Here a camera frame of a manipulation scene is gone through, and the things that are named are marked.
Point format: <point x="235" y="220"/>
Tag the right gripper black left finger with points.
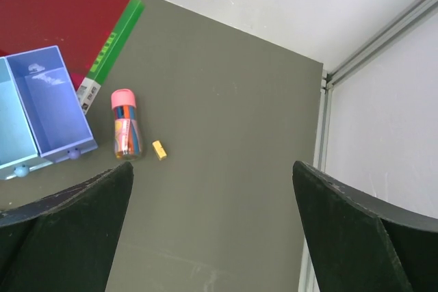
<point x="66" y="241"/>

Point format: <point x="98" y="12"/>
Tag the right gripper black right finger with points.
<point x="360" y="243"/>

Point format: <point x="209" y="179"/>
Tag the light blue drawer box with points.
<point x="19" y="153"/>

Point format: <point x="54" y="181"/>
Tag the purple plastic drawer box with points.
<point x="57" y="121"/>

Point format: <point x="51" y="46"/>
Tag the pink-capped marker tube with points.
<point x="127" y="137"/>

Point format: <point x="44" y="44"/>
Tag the small yellow eraser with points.
<point x="159" y="150"/>

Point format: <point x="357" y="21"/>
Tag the green ring binder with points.
<point x="103" y="63"/>

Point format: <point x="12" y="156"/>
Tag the red ring binder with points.
<point x="79" y="28"/>

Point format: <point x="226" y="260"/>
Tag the aluminium frame post right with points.
<point x="377" y="122"/>

